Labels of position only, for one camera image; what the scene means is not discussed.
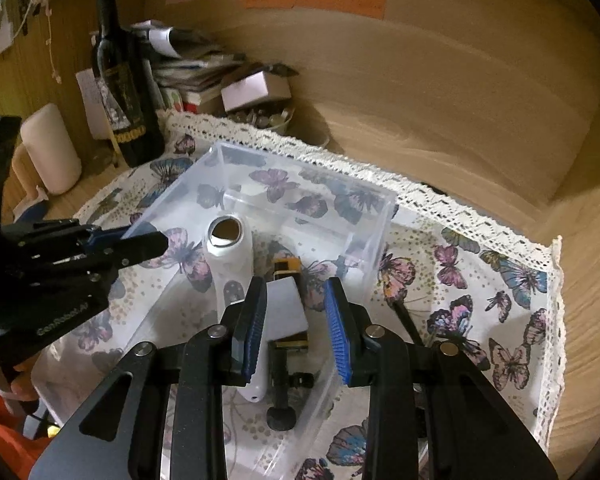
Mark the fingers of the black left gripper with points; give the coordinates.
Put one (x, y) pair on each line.
(127, 246)

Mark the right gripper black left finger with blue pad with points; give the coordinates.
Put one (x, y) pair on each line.
(117, 432)

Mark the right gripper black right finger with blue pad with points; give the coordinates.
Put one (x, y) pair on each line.
(471, 431)

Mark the black pen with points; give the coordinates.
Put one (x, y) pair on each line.
(408, 324)

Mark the white cylindrical candle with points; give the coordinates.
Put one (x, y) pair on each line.
(47, 141)

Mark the orange cloth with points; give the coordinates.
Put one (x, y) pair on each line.
(19, 452)

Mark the white handheld device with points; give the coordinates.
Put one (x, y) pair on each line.
(229, 254)

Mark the clear plastic storage box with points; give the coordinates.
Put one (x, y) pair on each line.
(335, 224)

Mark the yellow black clamp tool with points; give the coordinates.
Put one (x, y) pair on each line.
(281, 416)

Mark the dark wine bottle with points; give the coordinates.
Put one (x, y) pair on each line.
(133, 119)

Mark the white rectangular block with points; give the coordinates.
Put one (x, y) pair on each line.
(285, 314)

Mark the stack of books and papers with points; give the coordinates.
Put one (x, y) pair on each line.
(185, 68)

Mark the bowl of coins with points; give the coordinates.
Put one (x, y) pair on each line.
(274, 116)

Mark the small white cardboard box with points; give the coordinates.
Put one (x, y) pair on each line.
(258, 88)

